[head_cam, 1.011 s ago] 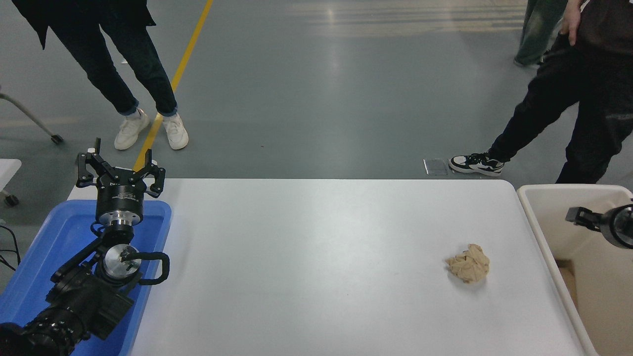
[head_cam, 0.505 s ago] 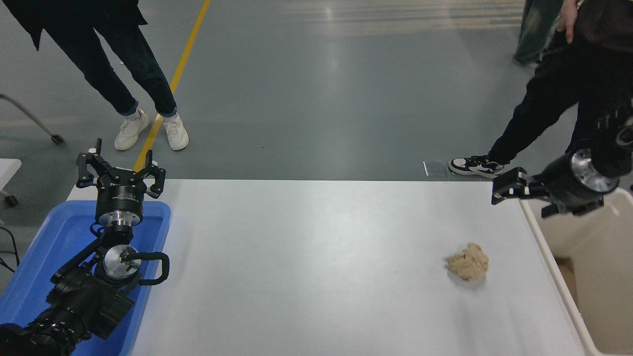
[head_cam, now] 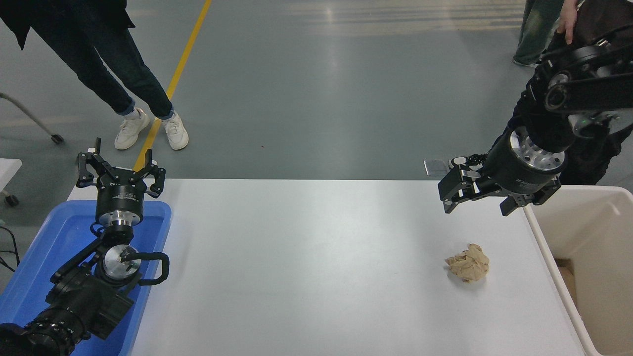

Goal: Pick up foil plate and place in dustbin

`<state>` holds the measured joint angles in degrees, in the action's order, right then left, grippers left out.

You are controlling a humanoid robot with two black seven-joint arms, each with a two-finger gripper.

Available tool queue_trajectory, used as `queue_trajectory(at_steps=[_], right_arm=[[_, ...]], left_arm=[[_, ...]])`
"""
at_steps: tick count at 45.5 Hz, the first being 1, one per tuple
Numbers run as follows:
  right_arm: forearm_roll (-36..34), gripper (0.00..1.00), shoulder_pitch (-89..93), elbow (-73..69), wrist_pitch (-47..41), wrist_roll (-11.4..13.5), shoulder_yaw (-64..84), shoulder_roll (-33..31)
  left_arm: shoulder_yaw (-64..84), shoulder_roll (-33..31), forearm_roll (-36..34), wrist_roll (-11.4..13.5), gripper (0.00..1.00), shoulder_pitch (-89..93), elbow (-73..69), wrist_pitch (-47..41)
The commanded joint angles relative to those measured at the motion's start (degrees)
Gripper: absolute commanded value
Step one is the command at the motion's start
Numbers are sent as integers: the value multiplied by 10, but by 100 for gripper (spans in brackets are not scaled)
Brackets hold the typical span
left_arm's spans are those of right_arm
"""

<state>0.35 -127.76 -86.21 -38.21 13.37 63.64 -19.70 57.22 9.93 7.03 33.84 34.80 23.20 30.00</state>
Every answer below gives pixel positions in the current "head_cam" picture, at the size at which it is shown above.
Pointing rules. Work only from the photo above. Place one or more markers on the large pale bin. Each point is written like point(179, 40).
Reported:
point(593, 237)

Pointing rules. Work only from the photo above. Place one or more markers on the person's hand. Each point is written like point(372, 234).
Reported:
point(568, 20)

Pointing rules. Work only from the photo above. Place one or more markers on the person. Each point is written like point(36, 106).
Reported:
point(608, 15)
point(99, 49)
point(536, 29)

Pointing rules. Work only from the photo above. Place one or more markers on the shiny grey floor plate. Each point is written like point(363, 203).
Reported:
point(434, 168)

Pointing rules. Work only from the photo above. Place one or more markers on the blue plastic tray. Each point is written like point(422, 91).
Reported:
point(59, 232)

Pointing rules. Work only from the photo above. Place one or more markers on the crumpled tan paper ball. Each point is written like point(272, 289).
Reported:
point(469, 264)

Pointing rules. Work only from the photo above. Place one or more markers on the small white table with caster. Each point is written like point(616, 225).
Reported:
point(7, 170)

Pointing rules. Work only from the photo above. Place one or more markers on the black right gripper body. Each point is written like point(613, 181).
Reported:
point(514, 175)

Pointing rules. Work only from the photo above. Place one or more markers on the grey metal leg with caster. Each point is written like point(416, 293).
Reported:
point(29, 117)

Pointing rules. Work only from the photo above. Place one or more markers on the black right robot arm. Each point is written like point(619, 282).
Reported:
point(588, 89)

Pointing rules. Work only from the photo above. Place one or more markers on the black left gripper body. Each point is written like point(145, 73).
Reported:
point(120, 199)

